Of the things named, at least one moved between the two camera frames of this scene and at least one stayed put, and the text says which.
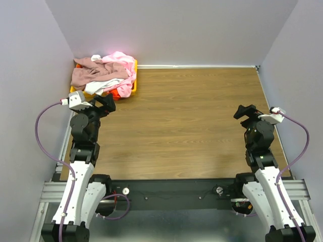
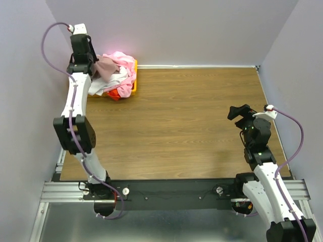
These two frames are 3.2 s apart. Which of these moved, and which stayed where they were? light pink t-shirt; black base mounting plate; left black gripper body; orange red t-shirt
Moved: left black gripper body
Stayed: orange red t-shirt; black base mounting plate; light pink t-shirt
